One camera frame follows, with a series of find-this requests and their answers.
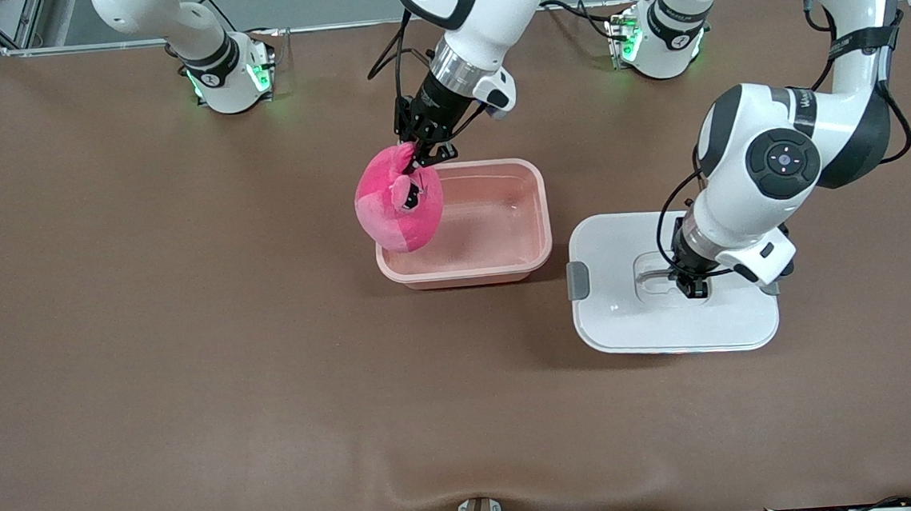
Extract pink plastic box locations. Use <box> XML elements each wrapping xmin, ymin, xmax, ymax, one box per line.
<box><xmin>370</xmin><ymin>155</ymin><xmax>557</xmax><ymax>294</ymax></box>

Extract white box lid grey clasps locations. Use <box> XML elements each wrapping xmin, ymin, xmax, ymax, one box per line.
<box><xmin>562</xmin><ymin>202</ymin><xmax>785</xmax><ymax>363</ymax></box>

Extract brown table mat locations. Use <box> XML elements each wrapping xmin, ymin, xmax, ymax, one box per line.
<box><xmin>0</xmin><ymin>0</ymin><xmax>911</xmax><ymax>511</ymax></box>

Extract pink plush toy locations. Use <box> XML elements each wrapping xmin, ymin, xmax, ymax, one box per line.
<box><xmin>350</xmin><ymin>138</ymin><xmax>450</xmax><ymax>257</ymax></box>

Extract black base cable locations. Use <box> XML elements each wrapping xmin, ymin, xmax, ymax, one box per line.
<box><xmin>195</xmin><ymin>0</ymin><xmax>271</xmax><ymax>40</ymax></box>
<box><xmin>537</xmin><ymin>0</ymin><xmax>619</xmax><ymax>46</ymax></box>

